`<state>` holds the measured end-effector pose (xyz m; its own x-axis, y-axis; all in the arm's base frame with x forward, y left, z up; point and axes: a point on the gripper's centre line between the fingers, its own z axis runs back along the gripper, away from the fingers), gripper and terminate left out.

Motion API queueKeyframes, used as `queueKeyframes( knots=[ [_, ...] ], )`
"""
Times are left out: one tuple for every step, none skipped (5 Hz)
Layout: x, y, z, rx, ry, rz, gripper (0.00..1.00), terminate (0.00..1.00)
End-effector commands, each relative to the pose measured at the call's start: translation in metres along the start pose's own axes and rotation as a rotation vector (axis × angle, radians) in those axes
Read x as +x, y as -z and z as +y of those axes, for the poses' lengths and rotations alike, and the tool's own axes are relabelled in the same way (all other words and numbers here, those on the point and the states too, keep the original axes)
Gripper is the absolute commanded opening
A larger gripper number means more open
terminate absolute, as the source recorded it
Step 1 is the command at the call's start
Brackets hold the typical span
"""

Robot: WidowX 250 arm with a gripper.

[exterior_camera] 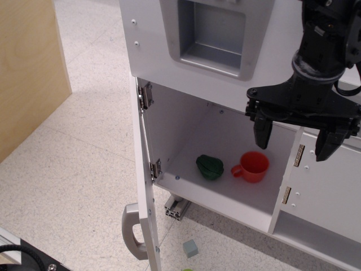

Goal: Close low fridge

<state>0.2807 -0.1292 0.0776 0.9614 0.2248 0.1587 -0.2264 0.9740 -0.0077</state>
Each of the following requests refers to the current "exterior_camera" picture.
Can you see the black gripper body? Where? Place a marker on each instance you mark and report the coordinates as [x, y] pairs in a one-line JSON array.
[[301, 102]]

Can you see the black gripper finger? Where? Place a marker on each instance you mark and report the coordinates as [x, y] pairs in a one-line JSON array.
[[328, 142], [262, 130]]

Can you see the white low fridge door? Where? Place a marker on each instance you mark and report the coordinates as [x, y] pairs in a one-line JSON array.
[[147, 211]]

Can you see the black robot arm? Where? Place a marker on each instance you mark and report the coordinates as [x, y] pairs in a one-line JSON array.
[[330, 43]]

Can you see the red plastic cup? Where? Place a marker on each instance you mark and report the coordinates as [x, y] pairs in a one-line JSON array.
[[252, 167]]

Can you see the white right cabinet door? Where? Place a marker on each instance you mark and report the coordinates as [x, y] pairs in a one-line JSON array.
[[326, 193]]

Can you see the green toy pepper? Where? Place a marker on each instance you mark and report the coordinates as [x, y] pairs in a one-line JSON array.
[[211, 168]]

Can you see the white toy kitchen cabinet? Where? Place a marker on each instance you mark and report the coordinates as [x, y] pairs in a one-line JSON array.
[[194, 62]]

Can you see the aluminium extrusion foot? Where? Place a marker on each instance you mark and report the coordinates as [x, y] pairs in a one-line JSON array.
[[176, 207]]

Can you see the grey foam cube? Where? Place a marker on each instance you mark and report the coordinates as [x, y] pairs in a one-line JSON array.
[[190, 248]]

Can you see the wooden panel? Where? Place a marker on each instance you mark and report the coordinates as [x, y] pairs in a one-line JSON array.
[[34, 77]]

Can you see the grey fridge door handle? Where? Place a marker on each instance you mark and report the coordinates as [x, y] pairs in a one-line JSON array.
[[130, 218]]

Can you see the aluminium rail at corner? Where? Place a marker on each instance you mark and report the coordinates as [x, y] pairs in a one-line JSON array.
[[10, 257]]

